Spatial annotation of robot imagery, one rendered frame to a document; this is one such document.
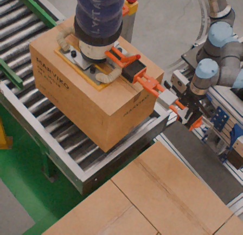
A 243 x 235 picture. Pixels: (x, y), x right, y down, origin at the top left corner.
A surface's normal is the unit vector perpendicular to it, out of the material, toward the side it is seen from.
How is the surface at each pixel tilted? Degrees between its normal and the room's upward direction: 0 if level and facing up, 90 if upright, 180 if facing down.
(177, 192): 0
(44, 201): 0
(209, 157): 0
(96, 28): 75
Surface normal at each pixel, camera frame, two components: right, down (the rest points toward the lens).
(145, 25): 0.10, -0.53
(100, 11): 0.06, 0.62
